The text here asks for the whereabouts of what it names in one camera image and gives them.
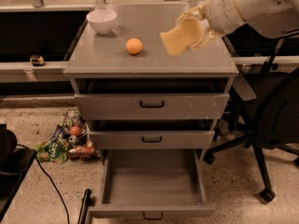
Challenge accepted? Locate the orange fruit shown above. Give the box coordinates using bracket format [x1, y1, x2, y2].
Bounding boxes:
[126, 38, 143, 55]

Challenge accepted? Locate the black pole handle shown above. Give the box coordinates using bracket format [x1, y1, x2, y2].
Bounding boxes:
[78, 189, 92, 224]

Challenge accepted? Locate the white bowl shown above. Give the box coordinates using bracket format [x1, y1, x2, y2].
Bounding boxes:
[86, 9, 117, 35]

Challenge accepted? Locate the grey bottom drawer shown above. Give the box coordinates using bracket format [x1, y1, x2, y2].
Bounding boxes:
[89, 149, 215, 220]

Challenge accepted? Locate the green snack bag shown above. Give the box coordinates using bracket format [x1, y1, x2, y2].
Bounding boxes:
[36, 141, 67, 163]

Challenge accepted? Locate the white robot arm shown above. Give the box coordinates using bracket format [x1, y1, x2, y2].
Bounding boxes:
[178, 0, 299, 49]

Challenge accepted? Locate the small red ball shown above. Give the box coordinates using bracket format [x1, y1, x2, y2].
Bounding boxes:
[69, 126, 82, 136]

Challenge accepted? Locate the grey middle drawer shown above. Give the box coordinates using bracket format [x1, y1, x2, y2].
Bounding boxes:
[90, 120, 214, 149]

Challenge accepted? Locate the yellow sponge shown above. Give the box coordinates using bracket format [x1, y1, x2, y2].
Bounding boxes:
[160, 19, 203, 56]

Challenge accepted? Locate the grey drawer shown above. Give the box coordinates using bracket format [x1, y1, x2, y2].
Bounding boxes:
[74, 77, 231, 121]
[90, 120, 214, 149]
[89, 149, 215, 220]

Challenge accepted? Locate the basket of toy groceries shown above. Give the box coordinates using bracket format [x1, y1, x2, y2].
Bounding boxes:
[50, 108, 98, 160]

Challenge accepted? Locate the black desk corner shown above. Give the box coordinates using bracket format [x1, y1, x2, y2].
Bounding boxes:
[0, 148, 36, 221]

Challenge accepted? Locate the black office chair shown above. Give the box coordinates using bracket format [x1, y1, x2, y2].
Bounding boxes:
[203, 7, 299, 203]

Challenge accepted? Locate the black cable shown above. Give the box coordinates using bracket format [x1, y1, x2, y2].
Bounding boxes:
[16, 143, 71, 224]

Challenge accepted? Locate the grey drawer cabinet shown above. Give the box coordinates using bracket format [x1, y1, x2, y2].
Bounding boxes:
[63, 2, 239, 157]

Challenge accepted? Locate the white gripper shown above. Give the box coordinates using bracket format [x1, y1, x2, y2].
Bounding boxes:
[176, 0, 246, 50]

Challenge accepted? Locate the black round device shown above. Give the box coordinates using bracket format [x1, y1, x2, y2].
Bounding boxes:
[0, 123, 21, 176]

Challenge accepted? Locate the small yellow black toy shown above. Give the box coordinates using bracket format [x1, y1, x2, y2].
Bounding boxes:
[30, 54, 44, 66]

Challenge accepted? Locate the grey top drawer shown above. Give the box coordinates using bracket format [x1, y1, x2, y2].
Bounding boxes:
[74, 77, 231, 121]

